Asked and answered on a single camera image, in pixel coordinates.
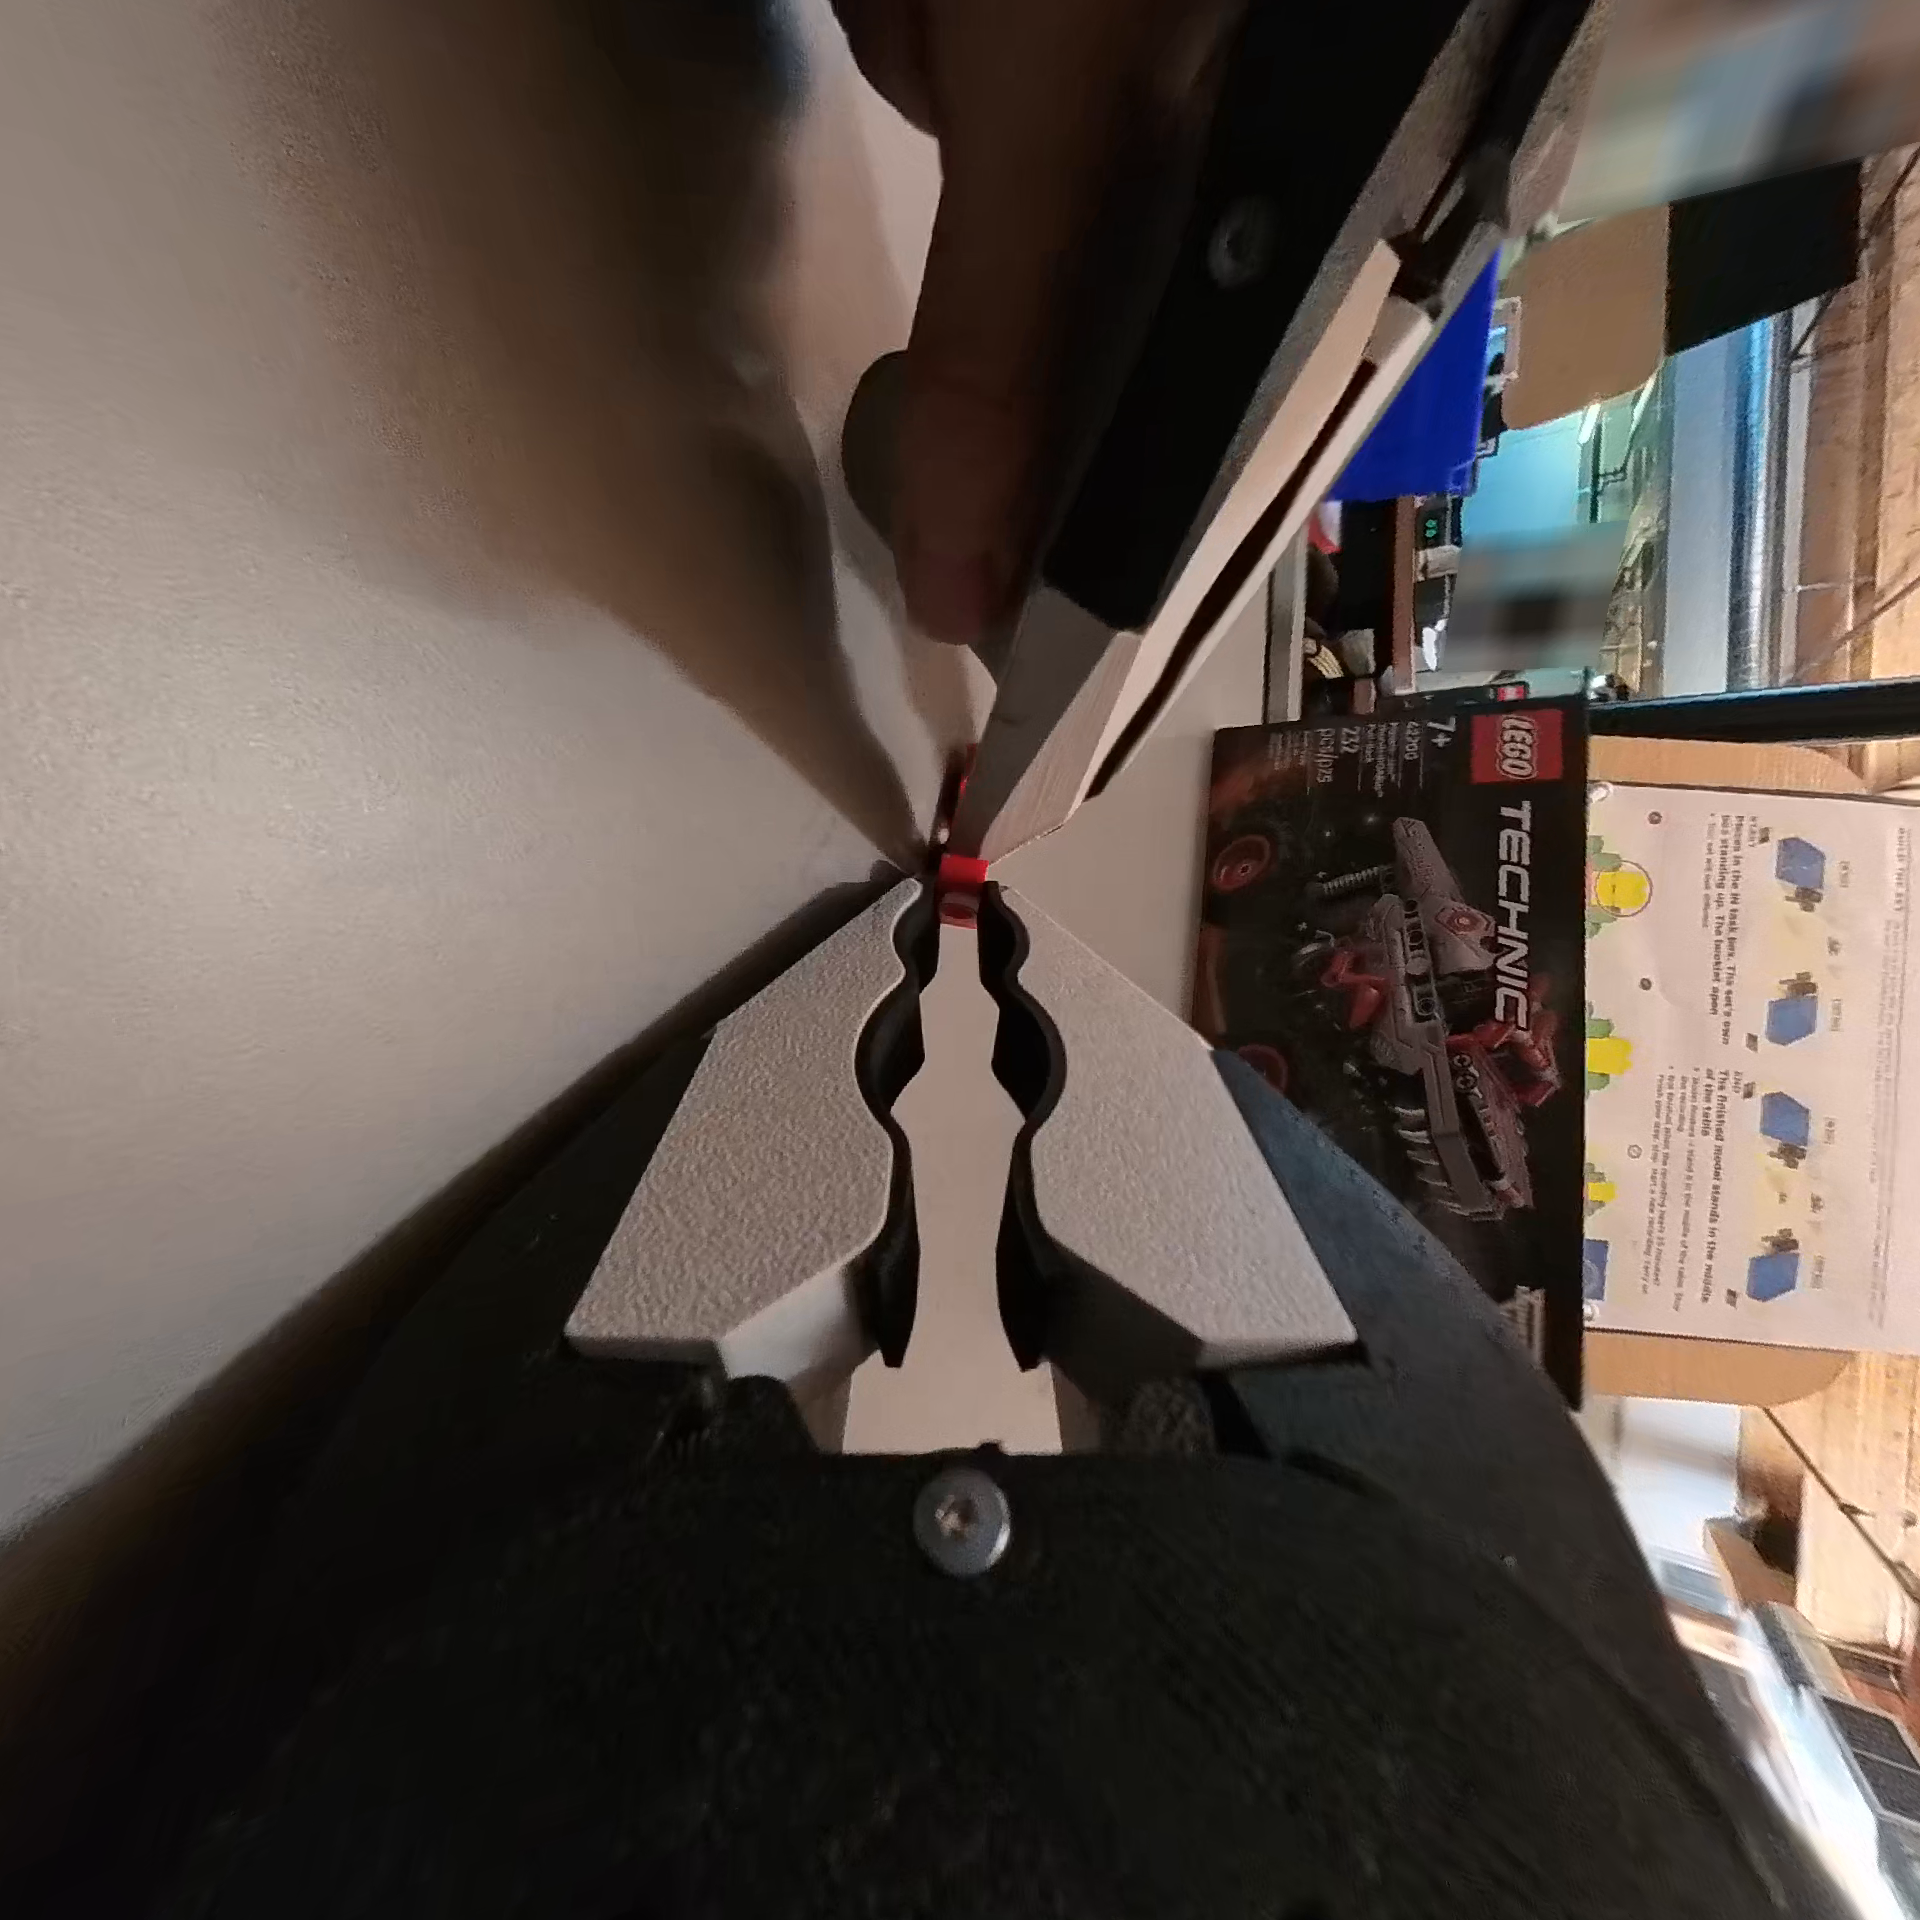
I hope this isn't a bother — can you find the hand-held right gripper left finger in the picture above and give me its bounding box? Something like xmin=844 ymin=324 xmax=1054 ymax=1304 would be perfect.
xmin=560 ymin=878 xmax=942 ymax=1373

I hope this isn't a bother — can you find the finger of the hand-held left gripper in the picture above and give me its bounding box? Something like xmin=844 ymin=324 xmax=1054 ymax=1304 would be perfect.
xmin=948 ymin=240 xmax=1427 ymax=864
xmin=1083 ymin=217 xmax=1507 ymax=804

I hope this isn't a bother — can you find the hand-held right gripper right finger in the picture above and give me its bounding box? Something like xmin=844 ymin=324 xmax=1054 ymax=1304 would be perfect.
xmin=989 ymin=883 xmax=1368 ymax=1373

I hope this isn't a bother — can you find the red angled lego beam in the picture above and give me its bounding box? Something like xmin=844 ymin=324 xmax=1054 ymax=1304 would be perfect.
xmin=933 ymin=769 xmax=1000 ymax=922

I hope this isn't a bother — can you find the black lego set box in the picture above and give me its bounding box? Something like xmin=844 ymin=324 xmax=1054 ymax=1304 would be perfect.
xmin=1192 ymin=697 xmax=1589 ymax=1403

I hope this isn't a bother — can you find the person's left hand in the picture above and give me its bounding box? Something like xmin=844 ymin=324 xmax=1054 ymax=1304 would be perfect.
xmin=836 ymin=0 xmax=1205 ymax=648

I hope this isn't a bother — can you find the blue plastic bin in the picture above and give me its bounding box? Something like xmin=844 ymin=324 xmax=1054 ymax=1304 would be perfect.
xmin=1329 ymin=246 xmax=1504 ymax=505

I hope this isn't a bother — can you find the cardboard easel board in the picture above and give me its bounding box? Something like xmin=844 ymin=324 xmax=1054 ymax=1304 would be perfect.
xmin=1581 ymin=737 xmax=1920 ymax=1408
xmin=1500 ymin=150 xmax=1864 ymax=434

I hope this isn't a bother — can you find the black stand pole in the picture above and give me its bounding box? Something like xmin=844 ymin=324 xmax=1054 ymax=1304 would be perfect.
xmin=1592 ymin=681 xmax=1920 ymax=740

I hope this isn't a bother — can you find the instruction poster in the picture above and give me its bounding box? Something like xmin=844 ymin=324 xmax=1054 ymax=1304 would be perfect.
xmin=1581 ymin=779 xmax=1920 ymax=1353

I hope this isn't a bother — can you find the white air vent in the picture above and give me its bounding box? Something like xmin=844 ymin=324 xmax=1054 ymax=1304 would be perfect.
xmin=1725 ymin=1597 xmax=1920 ymax=1802

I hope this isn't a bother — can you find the silver air duct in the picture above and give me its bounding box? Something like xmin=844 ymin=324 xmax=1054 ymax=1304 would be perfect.
xmin=1725 ymin=315 xmax=1796 ymax=692

